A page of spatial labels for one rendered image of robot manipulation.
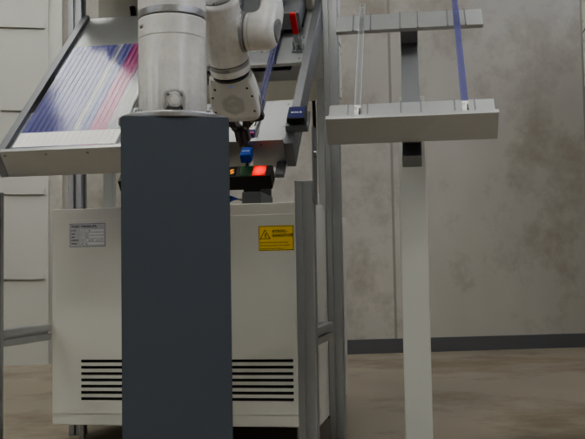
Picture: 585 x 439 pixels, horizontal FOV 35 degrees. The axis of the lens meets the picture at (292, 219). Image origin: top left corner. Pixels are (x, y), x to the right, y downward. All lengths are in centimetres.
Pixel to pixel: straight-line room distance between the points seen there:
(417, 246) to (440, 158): 341
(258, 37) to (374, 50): 367
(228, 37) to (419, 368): 82
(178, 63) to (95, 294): 99
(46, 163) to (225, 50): 57
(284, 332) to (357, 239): 299
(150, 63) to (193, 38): 9
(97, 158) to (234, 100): 40
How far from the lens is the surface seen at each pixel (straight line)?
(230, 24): 183
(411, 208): 206
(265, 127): 211
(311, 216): 201
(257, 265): 233
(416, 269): 206
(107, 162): 215
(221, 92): 191
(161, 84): 161
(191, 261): 154
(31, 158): 221
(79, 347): 248
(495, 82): 565
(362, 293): 528
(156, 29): 163
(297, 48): 241
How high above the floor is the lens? 43
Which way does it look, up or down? 4 degrees up
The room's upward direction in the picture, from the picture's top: 1 degrees counter-clockwise
